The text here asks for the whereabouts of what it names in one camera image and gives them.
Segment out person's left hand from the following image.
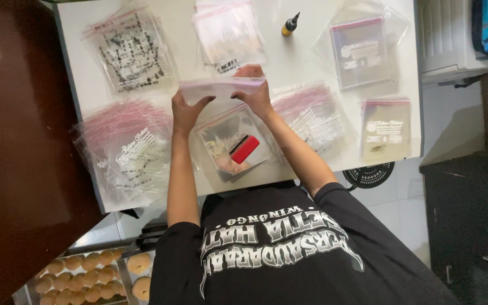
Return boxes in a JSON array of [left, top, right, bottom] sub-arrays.
[[171, 90, 217, 136]]

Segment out person's right hand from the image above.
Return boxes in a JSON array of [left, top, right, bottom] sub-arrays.
[[231, 64, 274, 120]]

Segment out clear pink-strip plastic bag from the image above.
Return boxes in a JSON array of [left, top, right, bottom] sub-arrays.
[[179, 75, 267, 107]]

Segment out clear bag with small items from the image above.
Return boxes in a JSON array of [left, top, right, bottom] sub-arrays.
[[192, 103, 279, 183]]

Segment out red and black scraper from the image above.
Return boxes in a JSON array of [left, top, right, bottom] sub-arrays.
[[229, 135, 261, 165]]

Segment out fanned pile of white-print bags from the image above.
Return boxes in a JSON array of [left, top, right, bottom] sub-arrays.
[[271, 82, 347, 156]]

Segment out large heap of white-print bags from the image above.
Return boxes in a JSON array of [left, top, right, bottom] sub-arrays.
[[69, 99, 175, 209]]

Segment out pile of pink-tinted plastic bags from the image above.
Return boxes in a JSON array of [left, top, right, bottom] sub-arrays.
[[191, 0, 267, 76]]

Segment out yellow bottle with black nozzle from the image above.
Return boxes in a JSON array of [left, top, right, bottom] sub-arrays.
[[281, 12, 301, 37]]

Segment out pile of black-print plastic bags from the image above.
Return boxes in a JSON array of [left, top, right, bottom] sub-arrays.
[[80, 3, 178, 94]]

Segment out white-print bags in clear wrapper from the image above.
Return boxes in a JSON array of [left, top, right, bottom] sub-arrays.
[[315, 3, 411, 97]]

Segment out small stack of white-print bags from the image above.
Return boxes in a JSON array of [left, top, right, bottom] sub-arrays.
[[360, 98, 412, 164]]

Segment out black perforated stool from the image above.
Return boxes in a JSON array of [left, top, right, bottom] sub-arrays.
[[342, 161, 396, 190]]

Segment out large round bun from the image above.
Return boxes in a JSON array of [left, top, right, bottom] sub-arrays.
[[126, 252, 153, 275], [132, 276, 152, 302]]

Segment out person's black printed t-shirt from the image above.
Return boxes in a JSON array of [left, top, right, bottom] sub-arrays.
[[149, 181, 461, 305]]

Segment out dark brown cabinet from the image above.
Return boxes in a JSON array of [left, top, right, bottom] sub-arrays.
[[0, 0, 106, 305]]

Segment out metal baking tray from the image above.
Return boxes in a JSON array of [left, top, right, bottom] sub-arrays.
[[12, 247, 129, 305], [116, 249, 156, 305]]

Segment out batch of small round buns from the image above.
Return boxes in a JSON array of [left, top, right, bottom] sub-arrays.
[[35, 248, 128, 305]]

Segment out white appliance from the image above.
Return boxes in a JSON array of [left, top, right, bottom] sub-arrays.
[[417, 0, 488, 86]]

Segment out black cabinet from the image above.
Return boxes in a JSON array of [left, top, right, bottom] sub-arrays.
[[419, 68, 488, 305]]

